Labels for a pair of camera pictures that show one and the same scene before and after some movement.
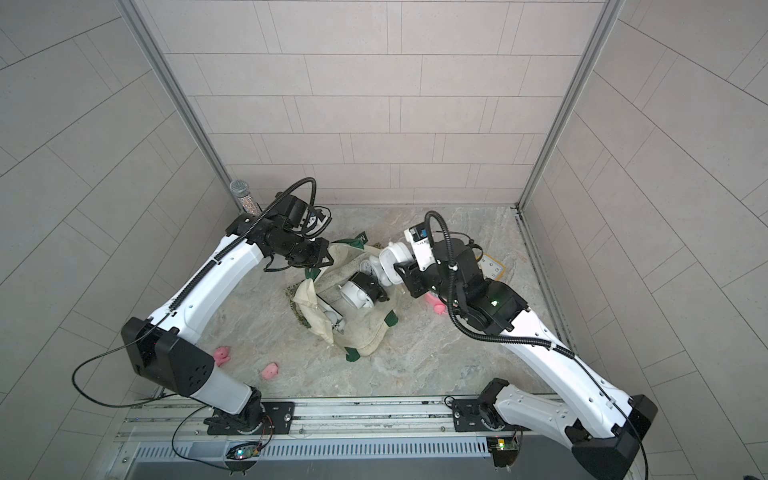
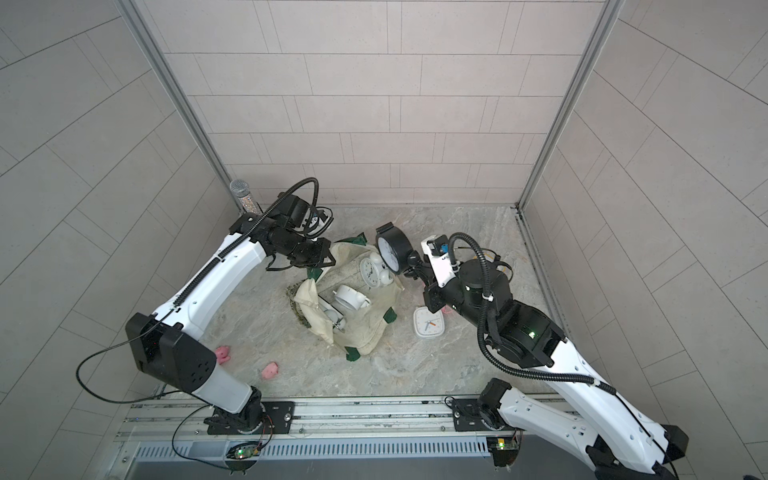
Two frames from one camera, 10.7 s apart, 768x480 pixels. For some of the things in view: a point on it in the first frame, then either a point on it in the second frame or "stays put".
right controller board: [504, 450] stays put
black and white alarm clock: [371, 286] to [393, 248]
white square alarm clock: [393, 253] to [428, 324]
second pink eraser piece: [221, 354] stays put
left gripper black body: [307, 252] stays put
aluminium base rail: [327, 430] stays put
